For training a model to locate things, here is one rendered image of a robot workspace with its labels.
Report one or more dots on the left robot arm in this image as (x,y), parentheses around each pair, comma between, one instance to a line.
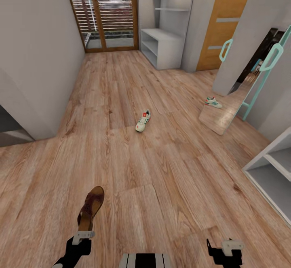
(76,247)

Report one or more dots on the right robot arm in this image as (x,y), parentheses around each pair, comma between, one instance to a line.
(229,256)

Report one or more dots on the standing mirror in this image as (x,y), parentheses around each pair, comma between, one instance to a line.
(264,26)

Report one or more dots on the robot trunk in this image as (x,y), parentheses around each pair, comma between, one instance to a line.
(145,260)

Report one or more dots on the gym shoe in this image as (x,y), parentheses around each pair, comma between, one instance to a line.
(142,122)

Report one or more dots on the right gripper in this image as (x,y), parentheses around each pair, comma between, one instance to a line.
(227,261)

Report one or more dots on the sandal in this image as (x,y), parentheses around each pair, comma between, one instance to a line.
(92,204)

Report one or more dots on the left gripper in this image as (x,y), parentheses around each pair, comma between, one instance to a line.
(84,248)

